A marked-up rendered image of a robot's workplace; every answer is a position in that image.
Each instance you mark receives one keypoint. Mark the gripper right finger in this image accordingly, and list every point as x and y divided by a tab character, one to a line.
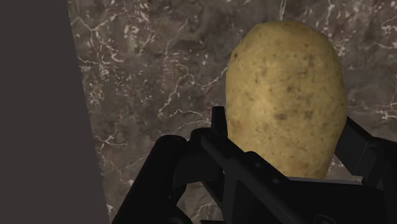
367	155

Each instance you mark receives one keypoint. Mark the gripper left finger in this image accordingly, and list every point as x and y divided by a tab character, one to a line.
173	173

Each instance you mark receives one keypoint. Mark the yellow-brown potato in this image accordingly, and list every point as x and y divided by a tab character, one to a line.
285	99

